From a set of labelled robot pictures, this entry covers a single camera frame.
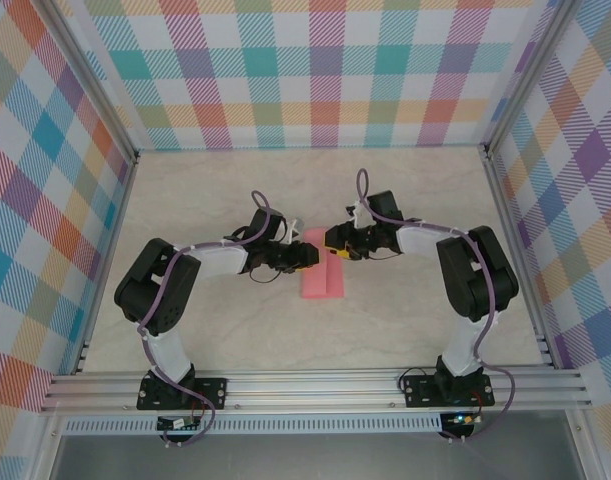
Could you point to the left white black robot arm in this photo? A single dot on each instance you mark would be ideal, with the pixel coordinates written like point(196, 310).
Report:
point(172, 352)

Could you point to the grey metal panel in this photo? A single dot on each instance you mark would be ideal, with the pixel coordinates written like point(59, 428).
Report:
point(310, 457)

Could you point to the pink cloth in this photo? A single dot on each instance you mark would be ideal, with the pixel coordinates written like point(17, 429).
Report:
point(315, 285)

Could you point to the aluminium frame leg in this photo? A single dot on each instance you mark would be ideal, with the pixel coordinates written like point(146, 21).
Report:
point(45, 450)
point(582, 450)

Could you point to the black circuit board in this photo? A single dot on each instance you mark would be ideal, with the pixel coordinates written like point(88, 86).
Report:
point(172, 424)

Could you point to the aluminium frame post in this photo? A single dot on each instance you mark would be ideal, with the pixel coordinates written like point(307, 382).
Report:
point(525, 75)
point(97, 85)

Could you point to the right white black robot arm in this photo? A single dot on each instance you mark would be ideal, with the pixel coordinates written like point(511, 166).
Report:
point(460, 345)

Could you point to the aluminium table side rail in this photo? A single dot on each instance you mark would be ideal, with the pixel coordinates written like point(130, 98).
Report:
point(108, 260)
point(521, 260)

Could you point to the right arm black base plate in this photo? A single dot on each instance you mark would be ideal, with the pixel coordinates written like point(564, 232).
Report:
point(420, 392)

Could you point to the aluminium mounting rail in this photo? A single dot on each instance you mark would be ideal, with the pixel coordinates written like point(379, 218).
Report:
point(310, 390)

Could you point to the circuit board with lit led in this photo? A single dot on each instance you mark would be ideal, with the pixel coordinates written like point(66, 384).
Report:
point(462, 419)

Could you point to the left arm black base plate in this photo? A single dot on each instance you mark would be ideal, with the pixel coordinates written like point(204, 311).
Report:
point(215, 390)

